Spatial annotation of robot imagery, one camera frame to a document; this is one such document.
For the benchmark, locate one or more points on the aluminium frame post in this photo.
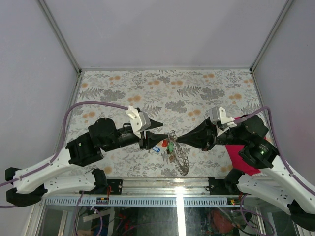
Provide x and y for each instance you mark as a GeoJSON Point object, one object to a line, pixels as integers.
{"type": "Point", "coordinates": [287, 6]}
{"type": "Point", "coordinates": [58, 34]}

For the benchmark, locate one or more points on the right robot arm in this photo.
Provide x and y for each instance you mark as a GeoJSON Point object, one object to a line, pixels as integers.
{"type": "Point", "coordinates": [295, 195]}

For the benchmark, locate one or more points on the floral table mat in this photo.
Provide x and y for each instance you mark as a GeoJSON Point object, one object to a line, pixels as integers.
{"type": "Point", "coordinates": [180, 99]}

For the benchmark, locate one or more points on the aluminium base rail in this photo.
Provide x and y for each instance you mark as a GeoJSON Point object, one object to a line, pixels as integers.
{"type": "Point", "coordinates": [160, 186]}

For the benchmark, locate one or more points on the grey slotted cable duct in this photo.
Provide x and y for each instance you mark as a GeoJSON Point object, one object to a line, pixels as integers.
{"type": "Point", "coordinates": [137, 201]}

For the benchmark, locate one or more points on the left aluminium frame post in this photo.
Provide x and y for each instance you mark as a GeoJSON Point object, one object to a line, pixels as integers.
{"type": "Point", "coordinates": [58, 34]}

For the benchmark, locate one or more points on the magenta cloth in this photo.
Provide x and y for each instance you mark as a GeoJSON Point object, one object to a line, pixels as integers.
{"type": "Point", "coordinates": [237, 161]}

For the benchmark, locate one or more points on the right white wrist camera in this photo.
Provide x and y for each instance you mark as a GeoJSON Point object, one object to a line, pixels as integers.
{"type": "Point", "coordinates": [219, 118]}

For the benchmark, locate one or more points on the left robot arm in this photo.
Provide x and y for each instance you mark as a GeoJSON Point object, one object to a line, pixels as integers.
{"type": "Point", "coordinates": [32, 184]}

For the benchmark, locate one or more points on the right aluminium frame post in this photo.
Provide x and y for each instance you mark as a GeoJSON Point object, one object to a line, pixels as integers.
{"type": "Point", "coordinates": [287, 6]}

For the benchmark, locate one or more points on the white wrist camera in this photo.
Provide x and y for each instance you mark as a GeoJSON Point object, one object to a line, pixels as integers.
{"type": "Point", "coordinates": [139, 120]}
{"type": "Point", "coordinates": [219, 118]}

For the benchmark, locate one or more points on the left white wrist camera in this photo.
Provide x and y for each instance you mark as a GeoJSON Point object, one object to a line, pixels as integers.
{"type": "Point", "coordinates": [139, 120]}

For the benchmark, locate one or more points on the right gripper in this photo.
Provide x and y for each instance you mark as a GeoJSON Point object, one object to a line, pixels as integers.
{"type": "Point", "coordinates": [204, 135]}

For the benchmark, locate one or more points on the large metal keyring with keys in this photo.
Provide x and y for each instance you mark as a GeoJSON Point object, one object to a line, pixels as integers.
{"type": "Point", "coordinates": [176, 153]}

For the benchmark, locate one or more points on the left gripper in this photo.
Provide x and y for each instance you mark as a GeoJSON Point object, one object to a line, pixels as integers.
{"type": "Point", "coordinates": [152, 139]}

